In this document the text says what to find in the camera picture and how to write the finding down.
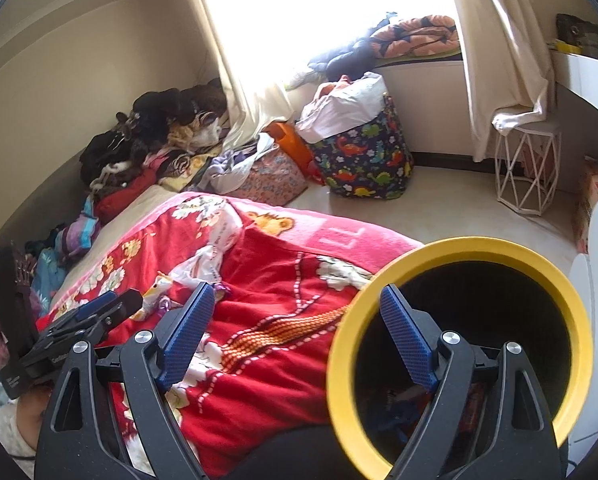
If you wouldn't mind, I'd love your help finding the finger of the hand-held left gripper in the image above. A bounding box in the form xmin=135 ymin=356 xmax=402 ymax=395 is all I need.
xmin=54 ymin=290 xmax=120 ymax=328
xmin=76 ymin=289 xmax=144 ymax=336

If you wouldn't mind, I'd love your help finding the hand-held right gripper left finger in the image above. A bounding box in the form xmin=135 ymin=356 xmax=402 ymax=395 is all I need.
xmin=34 ymin=281 xmax=240 ymax=480

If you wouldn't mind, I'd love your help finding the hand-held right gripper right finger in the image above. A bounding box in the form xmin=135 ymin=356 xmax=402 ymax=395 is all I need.
xmin=379 ymin=284 xmax=566 ymax=480

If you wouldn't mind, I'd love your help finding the yellow and white snack wrapper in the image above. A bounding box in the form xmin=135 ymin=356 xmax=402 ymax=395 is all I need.
xmin=138 ymin=272 xmax=174 ymax=322

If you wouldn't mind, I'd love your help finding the blue plastic bag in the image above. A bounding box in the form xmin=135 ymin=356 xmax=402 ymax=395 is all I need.
xmin=368 ymin=389 xmax=430 ymax=438

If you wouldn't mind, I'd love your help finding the yellow-rimmed black trash bin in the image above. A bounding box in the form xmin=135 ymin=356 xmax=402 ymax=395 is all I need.
xmin=326 ymin=236 xmax=594 ymax=479

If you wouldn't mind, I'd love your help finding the person's left forearm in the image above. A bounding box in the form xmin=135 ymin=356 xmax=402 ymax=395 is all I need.
xmin=0 ymin=385 xmax=54 ymax=467

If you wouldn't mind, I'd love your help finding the purple striped cloth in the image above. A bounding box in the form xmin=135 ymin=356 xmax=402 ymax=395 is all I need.
xmin=58 ymin=209 xmax=103 ymax=262

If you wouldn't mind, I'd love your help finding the beige bed sheet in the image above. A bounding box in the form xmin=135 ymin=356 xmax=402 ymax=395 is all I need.
xmin=49 ymin=185 xmax=180 ymax=307

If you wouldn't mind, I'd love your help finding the red floral blanket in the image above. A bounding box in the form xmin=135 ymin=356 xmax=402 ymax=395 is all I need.
xmin=36 ymin=191 xmax=426 ymax=480

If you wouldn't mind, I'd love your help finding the light purple cloth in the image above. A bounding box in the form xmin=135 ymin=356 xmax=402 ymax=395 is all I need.
xmin=199 ymin=132 xmax=280 ymax=194

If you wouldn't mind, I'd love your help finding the pink floral storage bag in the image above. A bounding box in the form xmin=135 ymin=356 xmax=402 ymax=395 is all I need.
xmin=238 ymin=151 xmax=308 ymax=207

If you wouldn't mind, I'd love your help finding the pile of clothes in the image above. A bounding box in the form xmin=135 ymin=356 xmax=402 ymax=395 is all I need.
xmin=78 ymin=80 xmax=230 ymax=222

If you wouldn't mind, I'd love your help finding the dinosaur print storage basket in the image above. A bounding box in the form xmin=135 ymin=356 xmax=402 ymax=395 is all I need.
xmin=308 ymin=92 xmax=416 ymax=202

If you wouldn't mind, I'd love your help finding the orange bag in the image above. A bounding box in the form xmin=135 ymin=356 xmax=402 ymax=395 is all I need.
xmin=268 ymin=121 xmax=326 ymax=187

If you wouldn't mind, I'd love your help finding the large white plastic bag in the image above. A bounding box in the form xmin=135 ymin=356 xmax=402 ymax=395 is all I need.
xmin=295 ymin=72 xmax=390 ymax=144

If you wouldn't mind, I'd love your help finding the cream curtain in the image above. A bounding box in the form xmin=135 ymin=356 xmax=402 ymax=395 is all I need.
xmin=439 ymin=0 xmax=556 ymax=163
xmin=174 ymin=0 xmax=300 ymax=152

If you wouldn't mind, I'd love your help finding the light patterned cloth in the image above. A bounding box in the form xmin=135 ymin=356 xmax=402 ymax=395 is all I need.
xmin=283 ymin=69 xmax=320 ymax=92

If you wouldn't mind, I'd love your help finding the dark jacket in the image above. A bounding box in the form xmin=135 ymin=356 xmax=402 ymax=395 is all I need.
xmin=306 ymin=37 xmax=380 ymax=79

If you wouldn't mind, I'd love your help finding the orange triangle-patterned quilt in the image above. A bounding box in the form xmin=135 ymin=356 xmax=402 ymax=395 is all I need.
xmin=369 ymin=14 xmax=463 ymax=59

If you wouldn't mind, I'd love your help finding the white desk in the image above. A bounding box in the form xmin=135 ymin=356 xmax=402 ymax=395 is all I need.
xmin=553 ymin=50 xmax=598 ymax=127

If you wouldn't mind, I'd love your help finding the window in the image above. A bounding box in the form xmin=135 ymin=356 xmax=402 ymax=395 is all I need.
xmin=199 ymin=0 xmax=456 ymax=63

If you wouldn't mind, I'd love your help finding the dark green bag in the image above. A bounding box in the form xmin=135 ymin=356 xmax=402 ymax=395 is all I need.
xmin=555 ymin=13 xmax=598 ymax=59

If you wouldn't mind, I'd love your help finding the white wire side table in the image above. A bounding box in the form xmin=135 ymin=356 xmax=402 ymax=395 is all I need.
xmin=494 ymin=127 xmax=563 ymax=217

